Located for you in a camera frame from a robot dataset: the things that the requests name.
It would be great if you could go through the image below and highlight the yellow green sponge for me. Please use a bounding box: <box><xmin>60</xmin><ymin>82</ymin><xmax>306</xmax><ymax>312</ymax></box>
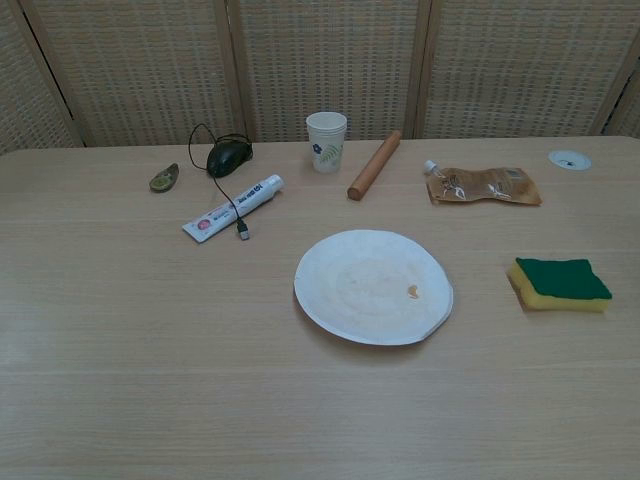
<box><xmin>506</xmin><ymin>256</ymin><xmax>614</xmax><ymax>314</ymax></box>

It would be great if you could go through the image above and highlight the white round plate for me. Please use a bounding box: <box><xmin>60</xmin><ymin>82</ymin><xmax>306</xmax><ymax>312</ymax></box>
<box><xmin>293</xmin><ymin>229</ymin><xmax>456</xmax><ymax>346</ymax></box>

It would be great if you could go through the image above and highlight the white floral paper cup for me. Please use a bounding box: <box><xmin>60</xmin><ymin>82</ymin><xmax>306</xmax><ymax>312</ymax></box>
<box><xmin>305</xmin><ymin>111</ymin><xmax>348</xmax><ymax>174</ymax></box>

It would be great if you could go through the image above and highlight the wooden rolling pin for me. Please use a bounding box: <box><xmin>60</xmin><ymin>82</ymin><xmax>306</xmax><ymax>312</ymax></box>
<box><xmin>347</xmin><ymin>129</ymin><xmax>403</xmax><ymax>202</ymax></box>

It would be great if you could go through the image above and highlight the white toothpaste tube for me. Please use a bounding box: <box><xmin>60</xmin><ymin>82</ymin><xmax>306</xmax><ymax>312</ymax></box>
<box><xmin>181</xmin><ymin>174</ymin><xmax>286</xmax><ymax>245</ymax></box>

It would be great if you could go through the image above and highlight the green correction tape dispenser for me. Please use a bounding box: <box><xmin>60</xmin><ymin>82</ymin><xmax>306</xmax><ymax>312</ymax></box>
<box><xmin>147</xmin><ymin>162</ymin><xmax>182</xmax><ymax>193</ymax></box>

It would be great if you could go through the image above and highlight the brown spouted drink pouch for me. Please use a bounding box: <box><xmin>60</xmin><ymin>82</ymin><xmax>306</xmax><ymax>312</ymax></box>
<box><xmin>423</xmin><ymin>159</ymin><xmax>543</xmax><ymax>207</ymax></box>

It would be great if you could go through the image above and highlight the woven folding screen panel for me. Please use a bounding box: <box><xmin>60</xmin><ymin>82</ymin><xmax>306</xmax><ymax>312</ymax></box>
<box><xmin>232</xmin><ymin>0</ymin><xmax>434</xmax><ymax>144</ymax></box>
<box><xmin>14</xmin><ymin>0</ymin><xmax>254</xmax><ymax>149</ymax></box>
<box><xmin>412</xmin><ymin>0</ymin><xmax>640</xmax><ymax>139</ymax></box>
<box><xmin>597</xmin><ymin>64</ymin><xmax>640</xmax><ymax>139</ymax></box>
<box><xmin>0</xmin><ymin>0</ymin><xmax>84</xmax><ymax>156</ymax></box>

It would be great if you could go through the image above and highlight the black wired computer mouse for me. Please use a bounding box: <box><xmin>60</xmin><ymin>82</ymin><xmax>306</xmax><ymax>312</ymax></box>
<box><xmin>187</xmin><ymin>123</ymin><xmax>254</xmax><ymax>243</ymax></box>

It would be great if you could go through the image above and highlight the white round cable grommet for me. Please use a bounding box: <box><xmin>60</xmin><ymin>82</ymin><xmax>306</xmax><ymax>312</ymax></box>
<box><xmin>547</xmin><ymin>149</ymin><xmax>593</xmax><ymax>172</ymax></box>

